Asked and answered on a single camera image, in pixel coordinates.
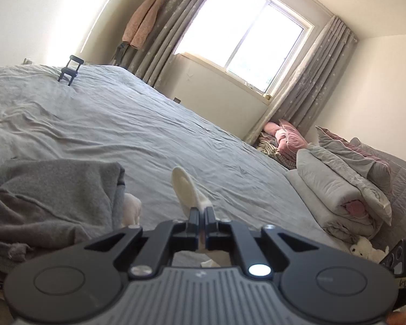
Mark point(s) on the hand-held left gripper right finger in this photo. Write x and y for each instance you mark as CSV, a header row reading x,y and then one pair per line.
x,y
209,220

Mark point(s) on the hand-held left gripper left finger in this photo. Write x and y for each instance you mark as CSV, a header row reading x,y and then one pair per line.
x,y
197,216

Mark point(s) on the white printed sweatshirt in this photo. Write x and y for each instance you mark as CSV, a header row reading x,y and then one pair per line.
x,y
186,189

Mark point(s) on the white plush toy dog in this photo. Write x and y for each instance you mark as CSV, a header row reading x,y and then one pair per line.
x,y
362,249

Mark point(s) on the folded beige garment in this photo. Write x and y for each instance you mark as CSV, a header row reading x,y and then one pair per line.
x,y
132,210

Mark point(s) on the grey quilted headboard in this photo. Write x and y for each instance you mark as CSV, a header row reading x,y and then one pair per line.
x,y
402,182

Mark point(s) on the striped cloth pile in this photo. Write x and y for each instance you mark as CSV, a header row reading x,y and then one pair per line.
x,y
274,149

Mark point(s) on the light pink pillow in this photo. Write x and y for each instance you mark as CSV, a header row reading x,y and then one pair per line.
x,y
270,129

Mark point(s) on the folded grey quilt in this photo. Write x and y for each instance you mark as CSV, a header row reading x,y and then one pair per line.
x,y
324,182

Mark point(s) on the grey bed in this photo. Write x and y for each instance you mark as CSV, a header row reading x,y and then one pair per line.
x,y
121,115

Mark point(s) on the folded grey garment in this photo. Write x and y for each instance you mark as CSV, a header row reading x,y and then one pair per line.
x,y
54,196

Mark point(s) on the grey star curtain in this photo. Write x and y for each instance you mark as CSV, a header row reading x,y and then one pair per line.
x,y
311,74
176,23

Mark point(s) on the dark hanging bag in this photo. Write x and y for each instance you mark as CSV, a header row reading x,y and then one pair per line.
x,y
121,54

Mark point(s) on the window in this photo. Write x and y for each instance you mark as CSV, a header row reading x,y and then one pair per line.
x,y
243,34

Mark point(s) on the black phone stand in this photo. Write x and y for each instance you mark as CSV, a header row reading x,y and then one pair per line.
x,y
69,71

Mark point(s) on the pink hanging jacket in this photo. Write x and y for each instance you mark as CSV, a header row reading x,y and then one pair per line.
x,y
142,23

